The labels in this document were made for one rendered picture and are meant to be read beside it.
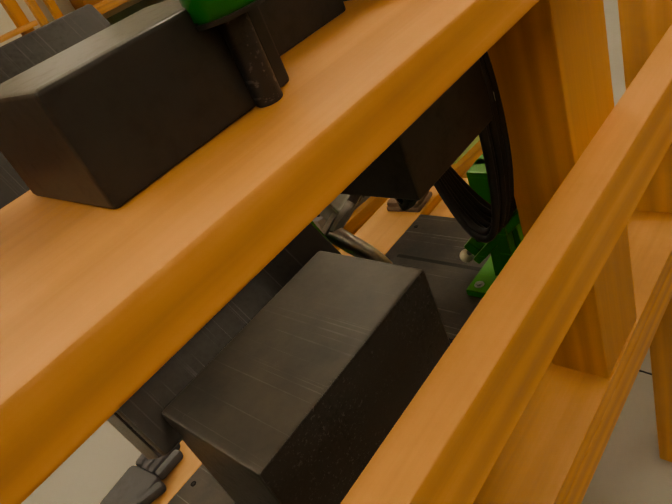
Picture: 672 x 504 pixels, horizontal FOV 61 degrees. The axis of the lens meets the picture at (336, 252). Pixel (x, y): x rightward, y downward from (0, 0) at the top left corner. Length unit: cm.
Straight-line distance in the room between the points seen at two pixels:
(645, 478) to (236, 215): 174
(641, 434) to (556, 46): 151
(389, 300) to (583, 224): 22
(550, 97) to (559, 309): 24
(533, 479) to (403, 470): 46
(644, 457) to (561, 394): 100
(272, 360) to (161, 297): 41
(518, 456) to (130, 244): 73
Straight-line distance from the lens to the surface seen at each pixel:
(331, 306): 68
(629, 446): 199
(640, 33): 113
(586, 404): 97
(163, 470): 113
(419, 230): 137
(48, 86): 34
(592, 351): 96
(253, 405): 62
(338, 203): 90
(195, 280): 27
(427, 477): 46
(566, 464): 91
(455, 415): 48
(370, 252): 90
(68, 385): 26
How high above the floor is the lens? 165
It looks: 32 degrees down
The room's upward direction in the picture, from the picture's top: 25 degrees counter-clockwise
